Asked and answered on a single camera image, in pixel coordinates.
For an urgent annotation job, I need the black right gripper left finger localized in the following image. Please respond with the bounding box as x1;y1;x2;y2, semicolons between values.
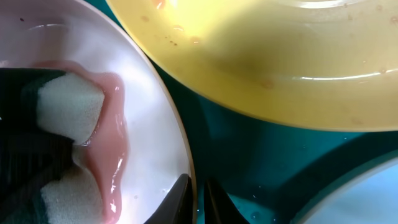
144;174;193;224

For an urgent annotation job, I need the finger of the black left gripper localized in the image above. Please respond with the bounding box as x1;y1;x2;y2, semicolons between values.
1;133;73;212

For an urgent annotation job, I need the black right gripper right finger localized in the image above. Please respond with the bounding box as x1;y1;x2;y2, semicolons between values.
204;178;249;224

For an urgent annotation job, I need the green white sponge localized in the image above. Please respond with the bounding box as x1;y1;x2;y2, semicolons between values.
1;68;104;222

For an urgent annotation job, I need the white plate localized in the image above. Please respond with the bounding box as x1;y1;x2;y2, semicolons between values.
1;0;195;223

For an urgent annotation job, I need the teal plastic tray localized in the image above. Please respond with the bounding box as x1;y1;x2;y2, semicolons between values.
93;1;397;223

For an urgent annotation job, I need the light blue plate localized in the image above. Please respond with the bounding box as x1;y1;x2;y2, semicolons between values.
291;157;397;224

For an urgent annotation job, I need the yellow-green plate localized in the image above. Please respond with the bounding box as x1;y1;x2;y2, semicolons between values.
108;0;397;132

